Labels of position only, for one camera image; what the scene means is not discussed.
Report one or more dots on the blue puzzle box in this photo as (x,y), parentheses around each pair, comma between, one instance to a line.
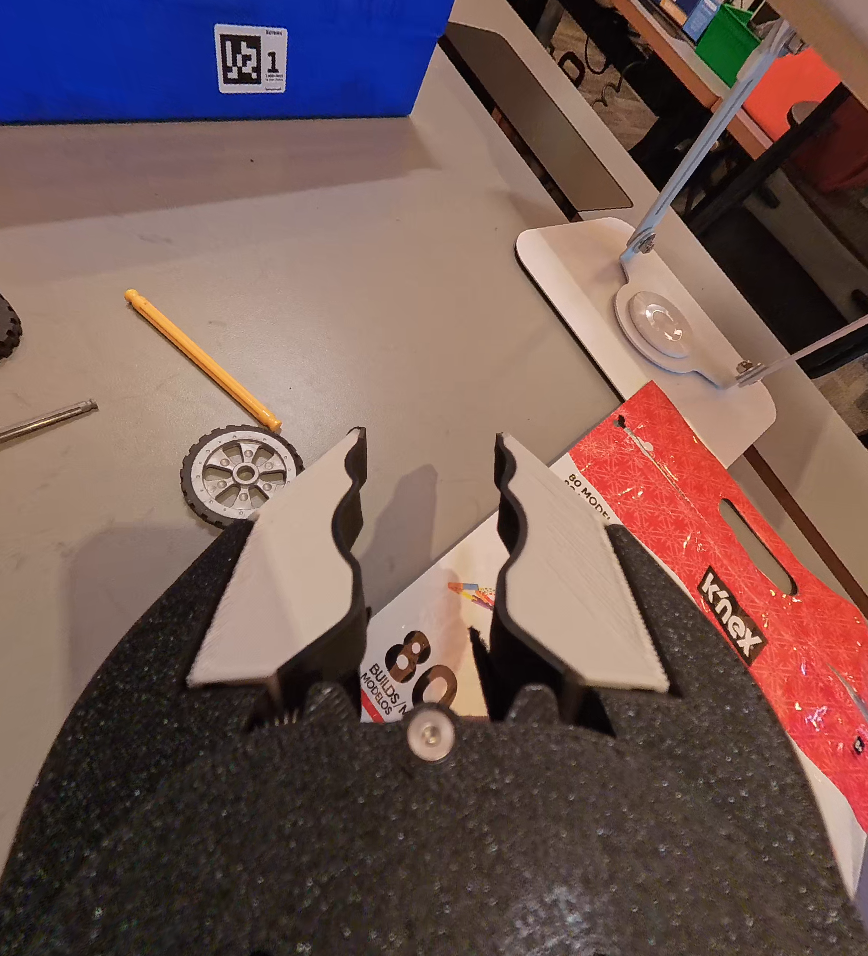
(703,19)

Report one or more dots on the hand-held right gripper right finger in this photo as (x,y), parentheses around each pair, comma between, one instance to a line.
(583,597)

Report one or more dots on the dark brown desk panel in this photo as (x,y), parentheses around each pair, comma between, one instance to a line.
(538,112)

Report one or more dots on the grey plastic rod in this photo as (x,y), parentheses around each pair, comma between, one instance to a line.
(38,426)

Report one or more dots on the orange storage bin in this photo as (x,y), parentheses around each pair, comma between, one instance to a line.
(777,97)

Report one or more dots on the grey metal stand bracket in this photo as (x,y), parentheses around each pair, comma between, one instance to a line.
(658,328)

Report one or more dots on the blue plastic storage bin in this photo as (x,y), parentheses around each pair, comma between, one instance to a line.
(68,60)

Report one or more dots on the red white instruction booklet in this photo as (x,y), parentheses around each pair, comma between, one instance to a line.
(703,485)

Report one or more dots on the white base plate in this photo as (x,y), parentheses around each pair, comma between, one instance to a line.
(576,284)

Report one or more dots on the green storage bin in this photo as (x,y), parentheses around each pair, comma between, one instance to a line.
(725,41)

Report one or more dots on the yellow plastic rod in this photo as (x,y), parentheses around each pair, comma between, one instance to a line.
(202,358)

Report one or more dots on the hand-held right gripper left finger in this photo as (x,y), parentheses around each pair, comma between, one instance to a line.
(285,590)

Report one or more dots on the small grey wheel black tyre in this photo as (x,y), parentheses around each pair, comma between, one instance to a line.
(240,474)

